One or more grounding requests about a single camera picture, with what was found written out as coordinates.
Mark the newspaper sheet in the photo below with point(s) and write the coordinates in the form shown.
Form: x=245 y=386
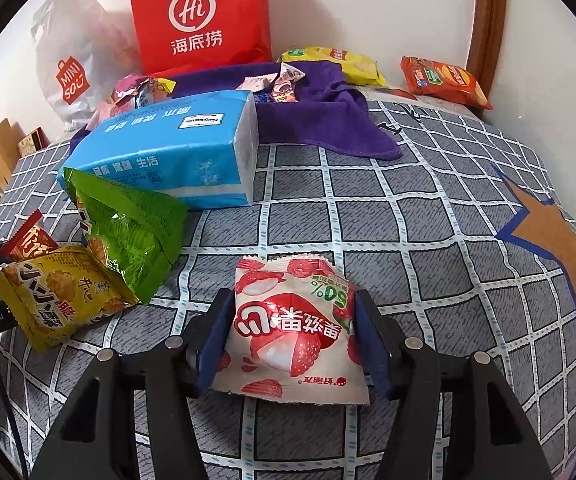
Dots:
x=403 y=94

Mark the purple towel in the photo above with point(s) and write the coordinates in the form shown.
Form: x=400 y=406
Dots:
x=328 y=112

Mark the small pink sachet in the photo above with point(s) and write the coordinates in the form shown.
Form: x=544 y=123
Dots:
x=258 y=83

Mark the blue tissue pack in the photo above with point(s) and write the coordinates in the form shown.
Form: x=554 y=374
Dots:
x=200 y=149

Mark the pink yellow snack packet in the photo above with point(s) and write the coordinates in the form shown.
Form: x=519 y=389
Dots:
x=135 y=91

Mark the brown wooden door frame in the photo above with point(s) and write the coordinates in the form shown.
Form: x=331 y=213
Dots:
x=486 y=40

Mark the yellow chips bag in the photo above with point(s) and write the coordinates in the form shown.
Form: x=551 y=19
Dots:
x=357 y=68

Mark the slim pink candy packet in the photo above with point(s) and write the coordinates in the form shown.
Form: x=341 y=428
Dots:
x=283 y=89

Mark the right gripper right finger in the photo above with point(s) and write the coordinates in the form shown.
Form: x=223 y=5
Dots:
x=490 y=435

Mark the grey checked bed cover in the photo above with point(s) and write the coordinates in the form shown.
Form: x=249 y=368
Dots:
x=419 y=233

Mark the white red lychee packet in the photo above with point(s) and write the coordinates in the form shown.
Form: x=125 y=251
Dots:
x=292 y=338

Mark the red small snack packet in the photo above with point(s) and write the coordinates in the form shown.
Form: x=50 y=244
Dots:
x=30 y=240

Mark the white Miniso plastic bag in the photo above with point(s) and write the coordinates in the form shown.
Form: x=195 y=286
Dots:
x=80 y=55

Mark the green snack packet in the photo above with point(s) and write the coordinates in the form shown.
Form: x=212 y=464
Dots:
x=133 y=232

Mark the pink peach snack packet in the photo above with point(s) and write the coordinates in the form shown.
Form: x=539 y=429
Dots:
x=104 y=111

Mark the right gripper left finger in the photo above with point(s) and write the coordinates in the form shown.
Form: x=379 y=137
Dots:
x=93 y=436

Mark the orange chips bag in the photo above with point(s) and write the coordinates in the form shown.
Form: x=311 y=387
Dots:
x=443 y=81

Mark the red Haidilao paper bag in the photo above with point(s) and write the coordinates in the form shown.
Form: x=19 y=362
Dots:
x=190 y=35

